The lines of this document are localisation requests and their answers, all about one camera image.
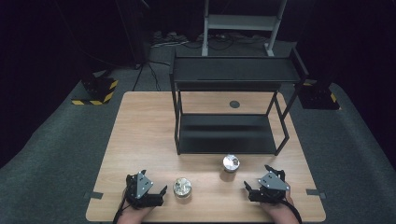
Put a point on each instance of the power strip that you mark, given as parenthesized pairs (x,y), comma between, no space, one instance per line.
(168,39)

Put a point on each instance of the yellow-black striped stand base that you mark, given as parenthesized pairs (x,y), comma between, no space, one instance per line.
(99,90)
(317,96)

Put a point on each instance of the dark round table grommet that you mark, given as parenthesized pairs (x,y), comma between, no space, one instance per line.
(234,104)

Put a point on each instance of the gold-lidded glass jar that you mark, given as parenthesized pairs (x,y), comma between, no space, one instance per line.
(182,187)

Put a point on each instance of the person's right hand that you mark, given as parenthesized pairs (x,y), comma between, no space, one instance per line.
(278,207)

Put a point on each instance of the grey tape strip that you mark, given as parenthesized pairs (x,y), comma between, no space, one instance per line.
(93,195)
(316,193)

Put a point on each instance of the person's left hand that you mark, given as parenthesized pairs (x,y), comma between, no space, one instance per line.
(137,212)

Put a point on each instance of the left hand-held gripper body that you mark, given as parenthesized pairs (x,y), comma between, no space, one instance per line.
(144,185)

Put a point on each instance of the grey metal stand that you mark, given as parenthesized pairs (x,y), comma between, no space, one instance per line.
(241,22)

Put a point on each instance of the black metal two-tier rack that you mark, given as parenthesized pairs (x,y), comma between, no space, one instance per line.
(227,133)

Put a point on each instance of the silver-lidded glass jar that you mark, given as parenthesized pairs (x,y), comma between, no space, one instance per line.
(231,163)

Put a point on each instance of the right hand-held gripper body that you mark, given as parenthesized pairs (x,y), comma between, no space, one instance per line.
(272,183)

